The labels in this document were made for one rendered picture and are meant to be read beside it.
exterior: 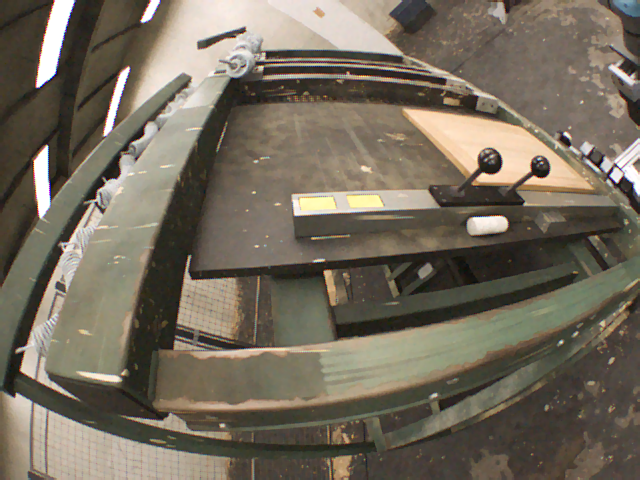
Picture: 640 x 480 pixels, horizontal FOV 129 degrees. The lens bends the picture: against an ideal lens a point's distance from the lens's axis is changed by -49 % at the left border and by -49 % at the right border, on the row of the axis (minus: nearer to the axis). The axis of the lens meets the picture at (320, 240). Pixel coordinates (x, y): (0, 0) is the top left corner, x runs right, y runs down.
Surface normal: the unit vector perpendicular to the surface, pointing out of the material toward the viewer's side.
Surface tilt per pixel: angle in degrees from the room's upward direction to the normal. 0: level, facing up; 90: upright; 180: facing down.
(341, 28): 90
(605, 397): 0
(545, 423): 0
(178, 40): 90
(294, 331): 55
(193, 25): 90
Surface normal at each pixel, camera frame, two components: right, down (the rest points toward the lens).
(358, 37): 0.04, 0.79
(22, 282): 0.60, -0.64
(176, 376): 0.04, -0.73
